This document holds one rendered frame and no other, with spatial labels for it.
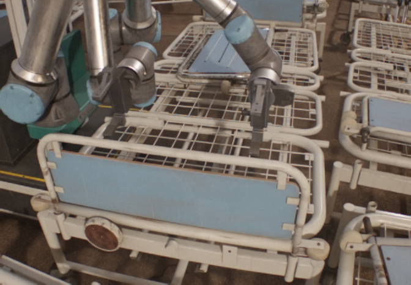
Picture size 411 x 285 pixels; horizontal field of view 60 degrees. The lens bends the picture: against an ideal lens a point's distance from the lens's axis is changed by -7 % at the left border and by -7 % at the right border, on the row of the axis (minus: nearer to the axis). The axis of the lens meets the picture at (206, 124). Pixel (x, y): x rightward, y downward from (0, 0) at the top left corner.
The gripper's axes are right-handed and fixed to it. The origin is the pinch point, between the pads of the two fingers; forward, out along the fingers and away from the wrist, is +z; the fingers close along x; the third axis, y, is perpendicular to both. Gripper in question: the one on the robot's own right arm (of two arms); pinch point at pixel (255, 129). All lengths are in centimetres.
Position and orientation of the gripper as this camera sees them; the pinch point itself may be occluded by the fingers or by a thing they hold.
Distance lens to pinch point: 97.3
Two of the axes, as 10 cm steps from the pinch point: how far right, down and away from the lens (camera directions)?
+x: -0.5, -7.5, -6.6
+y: -9.7, -1.1, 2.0
